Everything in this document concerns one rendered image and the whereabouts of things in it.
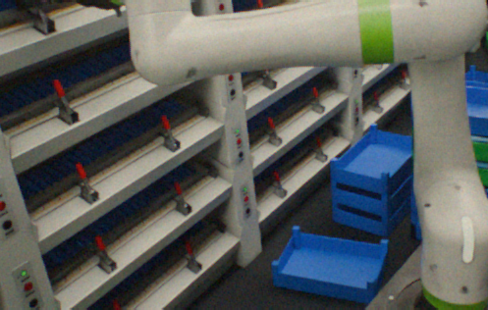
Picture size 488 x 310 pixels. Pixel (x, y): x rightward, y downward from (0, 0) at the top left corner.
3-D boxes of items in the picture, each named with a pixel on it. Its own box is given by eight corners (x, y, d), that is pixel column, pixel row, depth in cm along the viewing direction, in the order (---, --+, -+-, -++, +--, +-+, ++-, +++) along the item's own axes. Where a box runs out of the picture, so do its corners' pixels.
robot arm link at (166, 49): (356, -10, 97) (355, -15, 86) (363, 63, 99) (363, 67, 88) (139, 19, 103) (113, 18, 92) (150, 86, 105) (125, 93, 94)
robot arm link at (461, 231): (481, 259, 122) (491, 179, 113) (500, 318, 108) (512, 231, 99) (414, 258, 124) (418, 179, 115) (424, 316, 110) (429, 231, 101)
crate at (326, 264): (389, 260, 186) (388, 239, 183) (373, 305, 170) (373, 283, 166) (296, 245, 197) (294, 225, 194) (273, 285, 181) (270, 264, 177)
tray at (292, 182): (348, 151, 237) (356, 122, 229) (256, 232, 194) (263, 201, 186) (304, 128, 245) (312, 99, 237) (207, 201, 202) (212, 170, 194)
